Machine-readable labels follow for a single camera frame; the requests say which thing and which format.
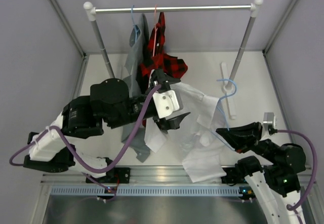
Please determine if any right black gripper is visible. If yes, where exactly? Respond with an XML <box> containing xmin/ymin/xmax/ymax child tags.
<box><xmin>216</xmin><ymin>121</ymin><xmax>278</xmax><ymax>164</ymax></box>

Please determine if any white shirt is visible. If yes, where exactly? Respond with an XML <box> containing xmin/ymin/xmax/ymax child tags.
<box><xmin>144</xmin><ymin>82</ymin><xmax>226</xmax><ymax>182</ymax></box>

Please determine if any blue wire hanger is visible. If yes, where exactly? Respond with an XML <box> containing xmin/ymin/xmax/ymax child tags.
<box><xmin>214</xmin><ymin>79</ymin><xmax>238</xmax><ymax>151</ymax></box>

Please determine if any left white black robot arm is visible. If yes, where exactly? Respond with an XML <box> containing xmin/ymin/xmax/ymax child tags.
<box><xmin>22</xmin><ymin>69</ymin><xmax>185</xmax><ymax>183</ymax></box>

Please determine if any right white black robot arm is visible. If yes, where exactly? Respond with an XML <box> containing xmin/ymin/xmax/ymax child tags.
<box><xmin>216</xmin><ymin>122</ymin><xmax>306</xmax><ymax>223</ymax></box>

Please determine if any red black plaid shirt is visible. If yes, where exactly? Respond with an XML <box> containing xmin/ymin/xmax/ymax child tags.
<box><xmin>136</xmin><ymin>12</ymin><xmax>188</xmax><ymax>87</ymax></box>

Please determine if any grey shirt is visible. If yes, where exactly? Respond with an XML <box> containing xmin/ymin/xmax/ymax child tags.
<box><xmin>121</xmin><ymin>14</ymin><xmax>150</xmax><ymax>163</ymax></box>

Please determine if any pink hanger with plaid shirt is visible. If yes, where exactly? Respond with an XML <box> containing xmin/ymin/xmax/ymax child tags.
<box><xmin>152</xmin><ymin>5</ymin><xmax>158</xmax><ymax>57</ymax></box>

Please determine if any blue hanger with grey shirt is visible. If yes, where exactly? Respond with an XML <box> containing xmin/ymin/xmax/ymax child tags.
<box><xmin>131</xmin><ymin>5</ymin><xmax>140</xmax><ymax>44</ymax></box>

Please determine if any silver white clothes rack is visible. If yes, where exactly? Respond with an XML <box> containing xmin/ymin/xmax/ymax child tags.
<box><xmin>83</xmin><ymin>0</ymin><xmax>264</xmax><ymax>120</ymax></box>

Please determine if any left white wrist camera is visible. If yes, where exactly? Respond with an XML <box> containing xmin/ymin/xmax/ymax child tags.
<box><xmin>152</xmin><ymin>90</ymin><xmax>183</xmax><ymax>119</ymax></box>

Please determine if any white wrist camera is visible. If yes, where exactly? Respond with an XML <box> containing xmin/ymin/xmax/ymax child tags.
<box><xmin>263</xmin><ymin>113</ymin><xmax>276</xmax><ymax>135</ymax></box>
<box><xmin>152</xmin><ymin>90</ymin><xmax>183</xmax><ymax>119</ymax></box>

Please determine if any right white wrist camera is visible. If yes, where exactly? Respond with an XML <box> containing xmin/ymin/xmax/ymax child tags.
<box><xmin>263</xmin><ymin>113</ymin><xmax>276</xmax><ymax>135</ymax></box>

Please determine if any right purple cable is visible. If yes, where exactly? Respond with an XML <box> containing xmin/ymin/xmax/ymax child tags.
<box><xmin>275</xmin><ymin>129</ymin><xmax>318</xmax><ymax>224</ymax></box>

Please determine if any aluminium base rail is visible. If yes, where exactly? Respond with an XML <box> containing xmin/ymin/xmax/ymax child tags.
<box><xmin>42</xmin><ymin>165</ymin><xmax>312</xmax><ymax>185</ymax></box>

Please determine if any slotted grey cable duct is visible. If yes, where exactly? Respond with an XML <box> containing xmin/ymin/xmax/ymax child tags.
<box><xmin>50</xmin><ymin>185</ymin><xmax>253</xmax><ymax>197</ymax></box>

